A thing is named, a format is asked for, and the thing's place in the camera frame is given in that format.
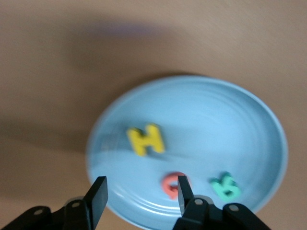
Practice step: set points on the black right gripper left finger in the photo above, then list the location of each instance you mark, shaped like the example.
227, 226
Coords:
96, 206

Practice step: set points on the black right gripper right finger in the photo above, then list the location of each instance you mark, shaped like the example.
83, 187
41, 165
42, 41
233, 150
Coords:
199, 215

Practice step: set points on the teal uppercase letter R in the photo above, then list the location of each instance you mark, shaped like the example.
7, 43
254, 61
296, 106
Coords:
225, 188

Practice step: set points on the red uppercase letter G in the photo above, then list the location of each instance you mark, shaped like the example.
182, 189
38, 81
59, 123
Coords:
166, 187

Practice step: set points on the yellow uppercase letter H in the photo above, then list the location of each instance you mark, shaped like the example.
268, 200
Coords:
146, 140

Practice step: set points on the blue plate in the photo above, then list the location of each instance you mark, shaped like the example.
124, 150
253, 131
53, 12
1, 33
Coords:
192, 115

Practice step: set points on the brown table cover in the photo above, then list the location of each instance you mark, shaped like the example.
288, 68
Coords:
48, 48

